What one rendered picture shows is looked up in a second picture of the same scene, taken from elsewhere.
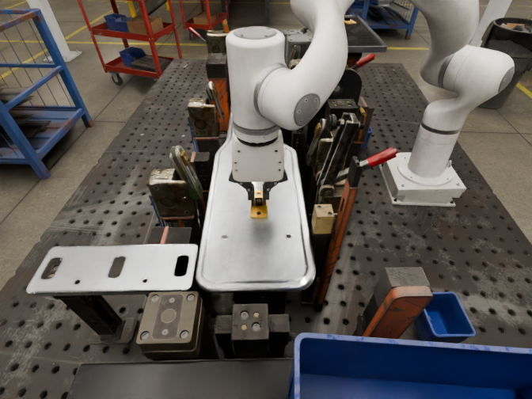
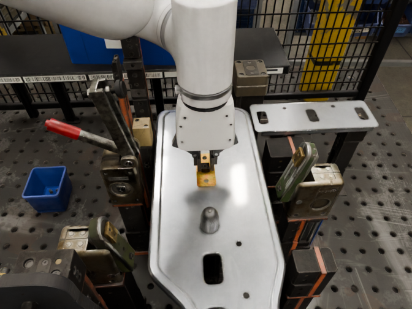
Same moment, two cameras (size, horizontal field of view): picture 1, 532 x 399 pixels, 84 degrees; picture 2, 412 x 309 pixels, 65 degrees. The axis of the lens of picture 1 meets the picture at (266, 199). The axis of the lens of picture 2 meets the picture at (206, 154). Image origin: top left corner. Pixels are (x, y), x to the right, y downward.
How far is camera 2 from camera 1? 87 cm
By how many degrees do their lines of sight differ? 87
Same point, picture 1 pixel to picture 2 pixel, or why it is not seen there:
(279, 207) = (183, 167)
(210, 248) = (244, 129)
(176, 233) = (282, 150)
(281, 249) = not seen: hidden behind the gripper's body
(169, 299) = (253, 73)
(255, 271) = not seen: hidden behind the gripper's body
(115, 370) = (270, 63)
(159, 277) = (274, 110)
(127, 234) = (391, 290)
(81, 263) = (342, 116)
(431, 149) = not seen: outside the picture
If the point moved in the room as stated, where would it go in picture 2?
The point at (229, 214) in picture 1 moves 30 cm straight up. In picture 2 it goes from (234, 159) to (248, 16)
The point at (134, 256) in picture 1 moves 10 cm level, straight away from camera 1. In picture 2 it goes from (303, 122) to (341, 145)
